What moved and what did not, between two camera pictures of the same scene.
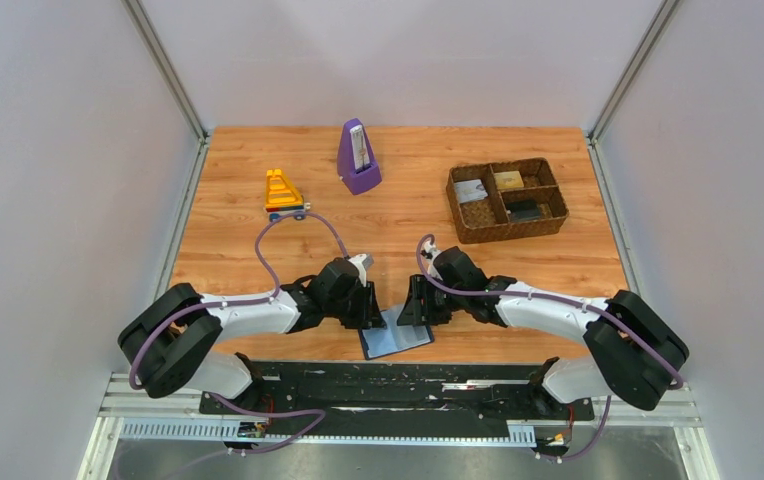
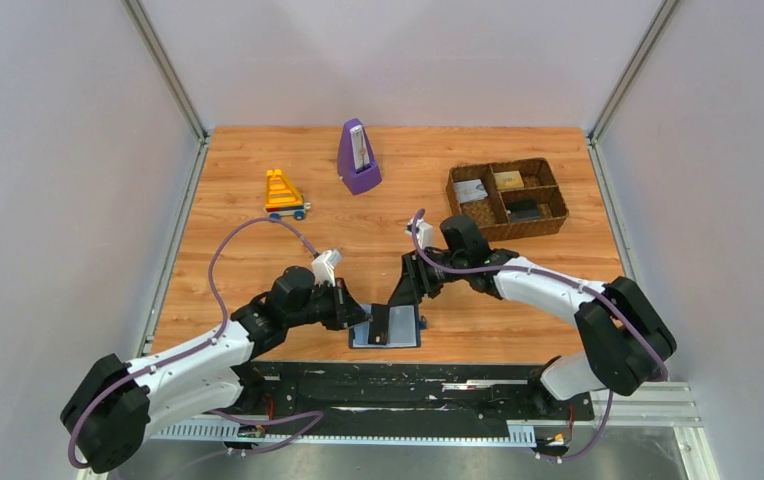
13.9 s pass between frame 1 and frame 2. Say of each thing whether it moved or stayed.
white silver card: stayed
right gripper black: moved
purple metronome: stayed
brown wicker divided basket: stayed
